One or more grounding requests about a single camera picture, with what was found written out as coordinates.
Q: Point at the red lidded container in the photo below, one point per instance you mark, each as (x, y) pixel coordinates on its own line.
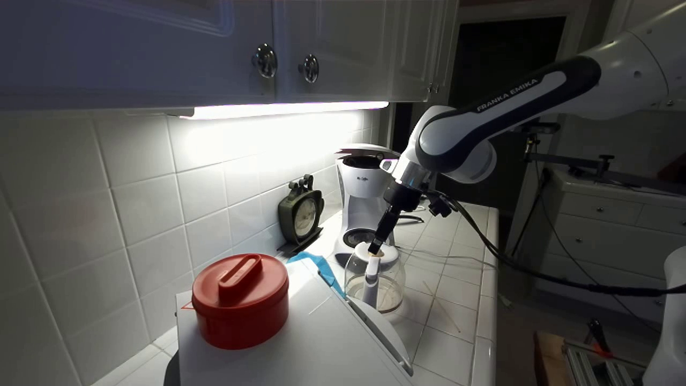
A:
(238, 302)

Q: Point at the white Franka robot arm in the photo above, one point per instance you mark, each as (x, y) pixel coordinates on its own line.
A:
(644, 72)

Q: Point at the narrow white cabinet door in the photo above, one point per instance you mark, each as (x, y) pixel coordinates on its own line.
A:
(426, 46)

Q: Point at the under-cabinet strip light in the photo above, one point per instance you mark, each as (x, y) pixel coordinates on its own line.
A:
(285, 111)

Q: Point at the white drawer cabinet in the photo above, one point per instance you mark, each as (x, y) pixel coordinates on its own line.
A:
(614, 221)

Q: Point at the white upper cabinet door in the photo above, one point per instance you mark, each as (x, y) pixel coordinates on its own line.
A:
(344, 46)
(129, 51)

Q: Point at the white toaster oven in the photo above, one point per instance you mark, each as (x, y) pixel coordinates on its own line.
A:
(314, 343)

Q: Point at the round metal cabinet knob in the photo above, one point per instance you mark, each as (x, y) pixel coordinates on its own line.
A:
(310, 68)
(265, 61)

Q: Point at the dark retro kitchen scale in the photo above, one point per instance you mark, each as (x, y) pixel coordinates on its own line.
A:
(300, 215)

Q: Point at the white drip coffee maker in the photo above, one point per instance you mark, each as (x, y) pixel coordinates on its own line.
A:
(360, 194)

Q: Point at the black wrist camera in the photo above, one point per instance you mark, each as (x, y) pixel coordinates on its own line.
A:
(440, 206)

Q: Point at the wooden cart with rails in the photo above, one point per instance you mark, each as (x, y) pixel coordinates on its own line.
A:
(570, 361)

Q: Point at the black tripod stand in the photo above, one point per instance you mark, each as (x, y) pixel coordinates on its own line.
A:
(570, 157)

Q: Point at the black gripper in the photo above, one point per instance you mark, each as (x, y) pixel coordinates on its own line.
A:
(403, 198)

